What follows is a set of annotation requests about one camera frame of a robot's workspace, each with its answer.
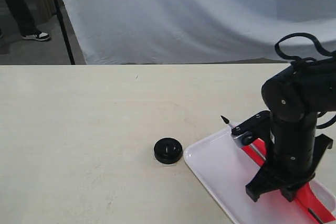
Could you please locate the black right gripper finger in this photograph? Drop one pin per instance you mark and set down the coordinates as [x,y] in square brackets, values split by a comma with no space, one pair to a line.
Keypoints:
[289,188]

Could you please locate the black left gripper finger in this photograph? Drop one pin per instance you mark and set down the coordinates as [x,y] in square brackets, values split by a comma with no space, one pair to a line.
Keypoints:
[262,183]

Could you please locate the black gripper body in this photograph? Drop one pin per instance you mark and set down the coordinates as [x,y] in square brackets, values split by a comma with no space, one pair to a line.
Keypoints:
[293,151]

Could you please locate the red flag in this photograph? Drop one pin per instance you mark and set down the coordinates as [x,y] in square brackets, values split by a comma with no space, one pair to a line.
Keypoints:
[305,197]

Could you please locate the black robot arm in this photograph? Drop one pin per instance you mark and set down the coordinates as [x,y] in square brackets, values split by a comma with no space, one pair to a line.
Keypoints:
[294,98]

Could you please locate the black round flag base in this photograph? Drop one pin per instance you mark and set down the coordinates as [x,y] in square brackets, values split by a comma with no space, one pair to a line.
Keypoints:
[168,150]

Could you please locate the white plastic tray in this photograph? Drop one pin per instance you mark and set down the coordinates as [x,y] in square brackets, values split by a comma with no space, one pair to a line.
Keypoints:
[224,170]

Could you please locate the white backdrop cloth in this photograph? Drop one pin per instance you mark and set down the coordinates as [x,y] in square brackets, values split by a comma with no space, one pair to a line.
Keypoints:
[116,32]

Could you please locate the black vertical stand pole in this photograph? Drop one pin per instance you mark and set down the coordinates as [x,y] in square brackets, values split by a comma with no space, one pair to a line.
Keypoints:
[64,32]

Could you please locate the person's leg with sneaker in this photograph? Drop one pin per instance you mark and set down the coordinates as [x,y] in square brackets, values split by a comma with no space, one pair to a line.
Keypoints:
[25,21]

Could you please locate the black and silver camera mount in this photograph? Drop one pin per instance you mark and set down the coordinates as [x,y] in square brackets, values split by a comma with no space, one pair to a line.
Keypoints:
[257,126]

